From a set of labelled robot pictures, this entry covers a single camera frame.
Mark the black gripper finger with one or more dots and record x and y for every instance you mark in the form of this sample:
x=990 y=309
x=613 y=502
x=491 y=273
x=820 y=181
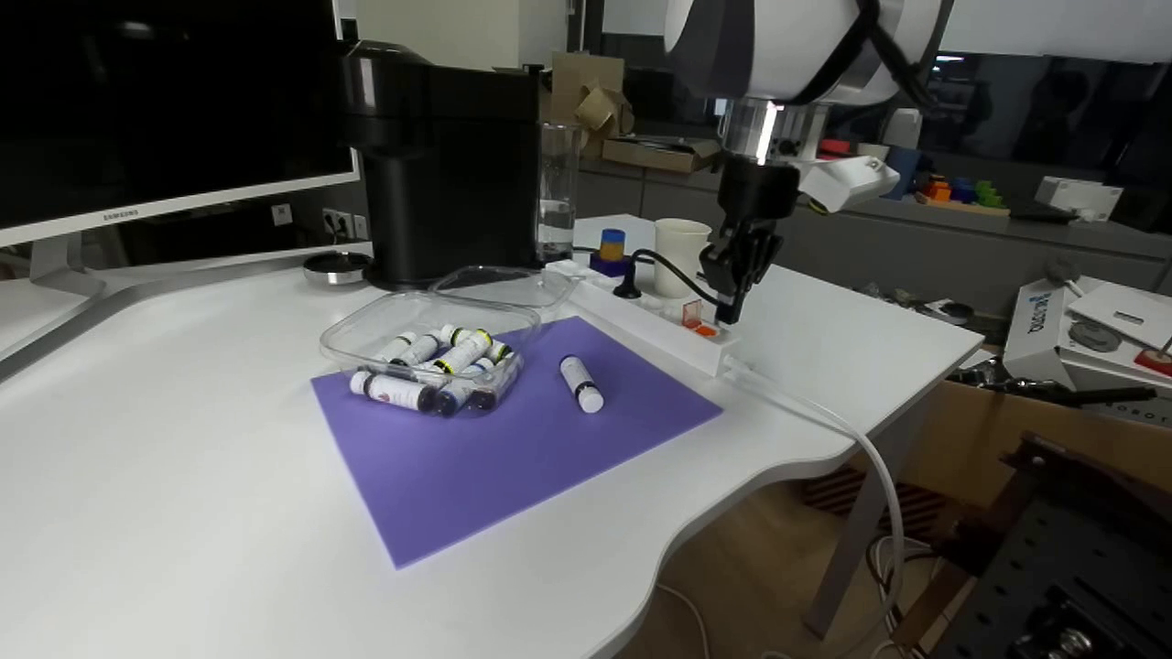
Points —
x=753 y=275
x=720 y=268

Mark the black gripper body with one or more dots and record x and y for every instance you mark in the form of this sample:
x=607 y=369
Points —
x=757 y=197

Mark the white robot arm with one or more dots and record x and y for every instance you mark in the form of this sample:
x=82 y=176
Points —
x=792 y=48

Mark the white paper cup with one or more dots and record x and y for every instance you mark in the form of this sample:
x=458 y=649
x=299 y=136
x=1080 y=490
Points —
x=678 y=252

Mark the white power strip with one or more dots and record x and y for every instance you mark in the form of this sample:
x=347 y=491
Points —
x=663 y=324

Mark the white plastic device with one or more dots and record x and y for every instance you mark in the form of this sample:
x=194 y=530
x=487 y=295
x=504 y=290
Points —
x=847 y=181

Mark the blue and yellow block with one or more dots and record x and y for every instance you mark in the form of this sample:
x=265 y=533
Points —
x=610 y=252

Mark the brown cardboard boxes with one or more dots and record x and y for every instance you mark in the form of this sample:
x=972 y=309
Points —
x=610 y=112

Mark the white tube with black cap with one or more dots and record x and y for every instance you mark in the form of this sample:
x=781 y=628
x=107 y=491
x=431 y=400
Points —
x=585 y=384
x=391 y=390
x=491 y=380
x=424 y=345
x=458 y=358

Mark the grey cabinet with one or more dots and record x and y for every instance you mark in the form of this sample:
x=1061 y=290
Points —
x=927 y=245

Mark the colourful toy blocks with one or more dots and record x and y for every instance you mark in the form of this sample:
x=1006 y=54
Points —
x=957 y=193

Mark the purple paper mat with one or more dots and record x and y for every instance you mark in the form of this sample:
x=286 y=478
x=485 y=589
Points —
x=513 y=453

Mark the black coffee machine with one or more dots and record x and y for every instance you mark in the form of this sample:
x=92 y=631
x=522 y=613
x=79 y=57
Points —
x=446 y=171

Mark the clear plastic container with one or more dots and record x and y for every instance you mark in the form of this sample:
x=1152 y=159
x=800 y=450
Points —
x=405 y=314

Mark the stack of white boxes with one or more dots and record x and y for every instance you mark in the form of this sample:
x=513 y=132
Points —
x=1086 y=335

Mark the small round black lid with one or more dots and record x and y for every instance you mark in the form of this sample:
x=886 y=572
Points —
x=334 y=268

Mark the black perforated base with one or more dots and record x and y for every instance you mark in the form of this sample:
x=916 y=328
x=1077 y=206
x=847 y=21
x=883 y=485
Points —
x=1074 y=572

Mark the white framed computer monitor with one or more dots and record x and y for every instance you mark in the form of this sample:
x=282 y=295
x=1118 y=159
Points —
x=149 y=98

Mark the white monitor stand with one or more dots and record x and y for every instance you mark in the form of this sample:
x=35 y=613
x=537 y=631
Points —
x=56 y=262

